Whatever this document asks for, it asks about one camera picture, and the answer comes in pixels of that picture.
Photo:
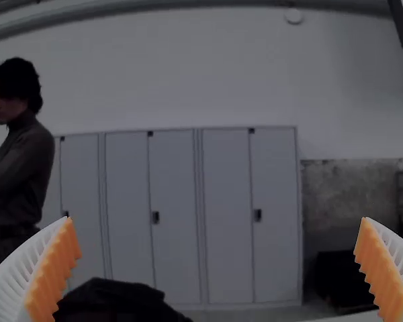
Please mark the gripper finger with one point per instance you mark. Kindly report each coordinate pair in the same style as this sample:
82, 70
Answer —
16, 288
389, 268

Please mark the black crate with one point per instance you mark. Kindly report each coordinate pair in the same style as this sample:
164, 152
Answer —
342, 278

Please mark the black bag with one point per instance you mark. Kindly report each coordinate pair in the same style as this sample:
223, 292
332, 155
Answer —
121, 302

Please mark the person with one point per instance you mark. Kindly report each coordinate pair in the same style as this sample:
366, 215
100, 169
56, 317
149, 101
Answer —
20, 167

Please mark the grey cupboard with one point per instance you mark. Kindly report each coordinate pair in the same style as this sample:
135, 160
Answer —
80, 181
248, 218
154, 208

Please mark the round white ceiling fixture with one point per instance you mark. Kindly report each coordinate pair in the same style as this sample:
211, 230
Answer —
293, 16

